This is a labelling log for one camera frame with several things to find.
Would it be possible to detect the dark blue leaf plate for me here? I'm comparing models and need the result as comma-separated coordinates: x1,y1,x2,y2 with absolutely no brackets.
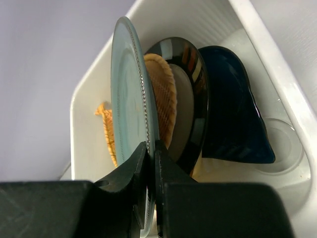
199,46,275,164

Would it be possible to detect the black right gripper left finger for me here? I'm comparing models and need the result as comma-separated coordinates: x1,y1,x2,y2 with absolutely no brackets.
0,142,148,238

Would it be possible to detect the white plastic bin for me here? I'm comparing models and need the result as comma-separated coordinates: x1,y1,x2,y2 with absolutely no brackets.
70,0,317,227

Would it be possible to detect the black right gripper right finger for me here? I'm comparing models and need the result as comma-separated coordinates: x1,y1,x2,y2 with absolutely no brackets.
155,141,294,238

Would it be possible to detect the teal round ceramic plate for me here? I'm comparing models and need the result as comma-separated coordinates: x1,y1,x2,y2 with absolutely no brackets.
110,16,159,238

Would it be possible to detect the orange fish-shaped woven basket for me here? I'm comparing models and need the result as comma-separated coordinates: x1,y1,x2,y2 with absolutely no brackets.
95,102,118,167

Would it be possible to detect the striped rim round plate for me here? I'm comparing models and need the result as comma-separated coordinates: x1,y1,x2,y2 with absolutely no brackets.
148,37,210,174

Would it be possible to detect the round orange woven plate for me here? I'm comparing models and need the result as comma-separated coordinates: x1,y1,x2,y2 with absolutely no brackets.
144,53,177,148

